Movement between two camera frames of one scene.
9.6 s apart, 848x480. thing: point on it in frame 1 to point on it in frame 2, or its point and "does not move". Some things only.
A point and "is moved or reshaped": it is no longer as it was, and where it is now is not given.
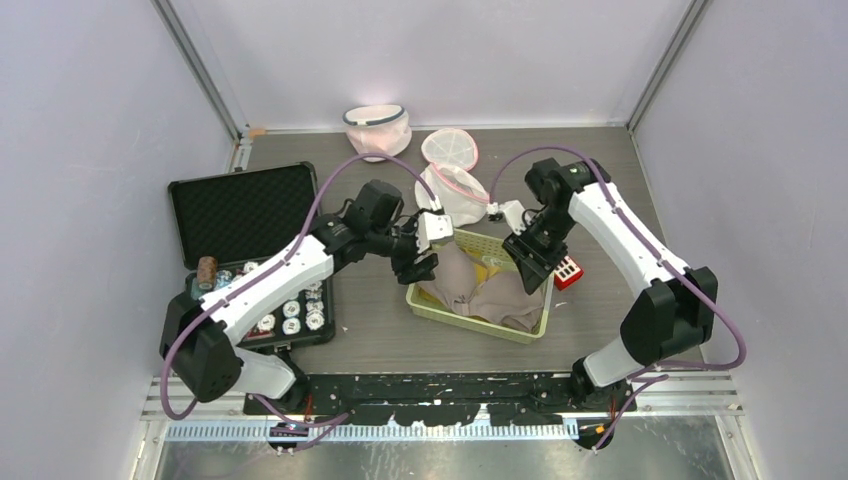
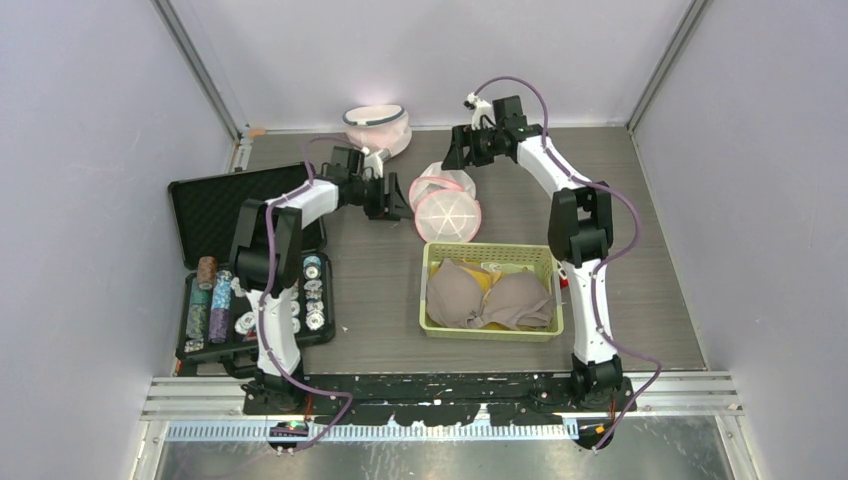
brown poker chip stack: [206, 272] does not move
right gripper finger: [536, 270] to [456, 153]
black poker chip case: [247, 220] does not move
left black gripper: [423, 269] to [389, 207]
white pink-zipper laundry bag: [451, 152] is moved or reshaped
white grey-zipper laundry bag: [378, 128] does not move
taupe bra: [504, 298] is moved or reshaped
